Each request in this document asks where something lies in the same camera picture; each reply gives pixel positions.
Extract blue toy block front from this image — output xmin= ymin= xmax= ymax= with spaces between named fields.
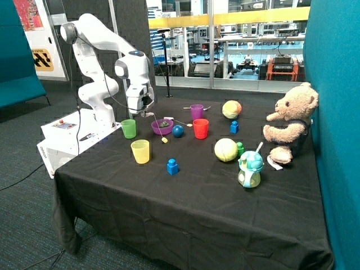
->
xmin=166 ymin=158 xmax=179 ymax=176

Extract purple plastic bowl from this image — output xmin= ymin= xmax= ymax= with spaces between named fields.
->
xmin=151 ymin=119 xmax=174 ymax=135

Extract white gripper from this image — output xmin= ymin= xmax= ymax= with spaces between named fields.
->
xmin=126 ymin=84 xmax=154 ymax=117

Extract purple plastic cup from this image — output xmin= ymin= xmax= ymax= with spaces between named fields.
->
xmin=190 ymin=104 xmax=204 ymax=120

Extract green toy vegetable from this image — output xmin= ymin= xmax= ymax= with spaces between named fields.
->
xmin=159 ymin=120 xmax=169 ymax=128

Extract red plastic cup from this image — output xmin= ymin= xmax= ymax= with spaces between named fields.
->
xmin=193 ymin=118 xmax=209 ymax=140

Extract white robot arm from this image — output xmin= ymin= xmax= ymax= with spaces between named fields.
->
xmin=60 ymin=13 xmax=155 ymax=128

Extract teal partition wall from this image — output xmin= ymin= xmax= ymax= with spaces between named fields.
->
xmin=304 ymin=1 xmax=359 ymax=269

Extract orange mobile robot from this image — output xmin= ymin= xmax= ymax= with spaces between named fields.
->
xmin=265 ymin=54 xmax=305 ymax=82

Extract black camera tripod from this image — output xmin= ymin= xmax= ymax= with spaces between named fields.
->
xmin=157 ymin=28 xmax=173 ymax=98

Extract teal sofa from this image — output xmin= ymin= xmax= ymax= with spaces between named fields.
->
xmin=1 ymin=1 xmax=47 ymax=108

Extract black pen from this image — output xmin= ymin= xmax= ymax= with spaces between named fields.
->
xmin=80 ymin=134 xmax=93 ymax=141

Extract yellow plastic cup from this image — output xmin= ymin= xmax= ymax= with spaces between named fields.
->
xmin=130 ymin=139 xmax=150 ymax=164

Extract green plastic cup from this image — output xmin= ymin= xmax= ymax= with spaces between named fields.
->
xmin=120 ymin=119 xmax=137 ymax=139

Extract blue toy block back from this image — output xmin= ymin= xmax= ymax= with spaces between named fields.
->
xmin=230 ymin=121 xmax=239 ymax=134

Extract brown teddy bear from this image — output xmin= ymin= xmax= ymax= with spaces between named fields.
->
xmin=263 ymin=82 xmax=318 ymax=164

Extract yellow-green soft ball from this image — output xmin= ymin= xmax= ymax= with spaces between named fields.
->
xmin=214 ymin=138 xmax=238 ymax=162

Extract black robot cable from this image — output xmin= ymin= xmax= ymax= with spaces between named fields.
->
xmin=69 ymin=36 xmax=141 ymax=155

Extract green toy block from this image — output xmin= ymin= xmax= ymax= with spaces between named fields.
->
xmin=236 ymin=142 xmax=245 ymax=157

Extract white robot control box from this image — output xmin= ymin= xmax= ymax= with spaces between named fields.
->
xmin=37 ymin=109 xmax=120 ymax=178

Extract teal sippy cup with straw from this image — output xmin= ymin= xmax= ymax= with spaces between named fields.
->
xmin=238 ymin=142 xmax=264 ymax=188

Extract orange-yellow soft ball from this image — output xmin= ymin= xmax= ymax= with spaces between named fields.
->
xmin=222 ymin=100 xmax=242 ymax=119

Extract metal spoon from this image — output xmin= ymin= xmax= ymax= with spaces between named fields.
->
xmin=183 ymin=106 xmax=211 ymax=111

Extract blue ball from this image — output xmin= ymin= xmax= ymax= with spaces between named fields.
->
xmin=172 ymin=125 xmax=185 ymax=138

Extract blue toy block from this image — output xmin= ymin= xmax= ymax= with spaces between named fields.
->
xmin=230 ymin=121 xmax=239 ymax=134
xmin=166 ymin=158 xmax=179 ymax=176

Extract black tablecloth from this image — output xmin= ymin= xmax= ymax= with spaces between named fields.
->
xmin=52 ymin=102 xmax=334 ymax=269

